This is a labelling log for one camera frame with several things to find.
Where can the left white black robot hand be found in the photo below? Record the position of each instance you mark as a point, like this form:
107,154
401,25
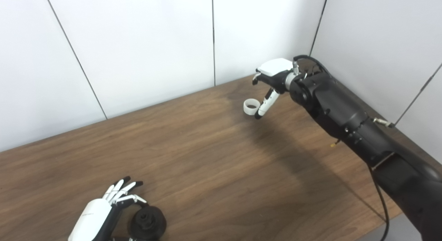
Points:
93,220

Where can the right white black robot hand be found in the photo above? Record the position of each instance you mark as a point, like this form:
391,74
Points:
276,66

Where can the round black part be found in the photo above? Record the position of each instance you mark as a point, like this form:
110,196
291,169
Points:
152,223

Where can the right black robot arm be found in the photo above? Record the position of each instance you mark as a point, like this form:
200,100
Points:
345,109

